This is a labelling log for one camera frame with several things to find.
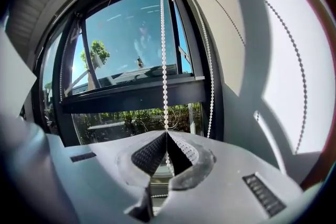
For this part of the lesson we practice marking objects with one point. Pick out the green outdoor tree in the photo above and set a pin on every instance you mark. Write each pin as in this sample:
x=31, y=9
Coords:
x=98, y=51

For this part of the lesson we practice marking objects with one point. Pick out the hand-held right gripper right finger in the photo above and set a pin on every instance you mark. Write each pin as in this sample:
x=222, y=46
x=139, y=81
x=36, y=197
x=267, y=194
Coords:
x=223, y=191

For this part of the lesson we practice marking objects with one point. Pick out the open glass window sash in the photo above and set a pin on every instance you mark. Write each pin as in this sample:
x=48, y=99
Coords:
x=126, y=34

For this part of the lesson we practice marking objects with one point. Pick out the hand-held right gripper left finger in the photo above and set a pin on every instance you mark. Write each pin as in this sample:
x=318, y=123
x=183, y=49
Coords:
x=105, y=178

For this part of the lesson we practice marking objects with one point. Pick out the dark window frame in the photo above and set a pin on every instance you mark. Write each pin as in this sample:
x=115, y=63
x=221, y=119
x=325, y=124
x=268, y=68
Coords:
x=131, y=99

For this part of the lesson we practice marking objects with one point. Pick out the green outdoor shrubs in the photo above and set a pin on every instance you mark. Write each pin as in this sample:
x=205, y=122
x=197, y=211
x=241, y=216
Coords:
x=136, y=118

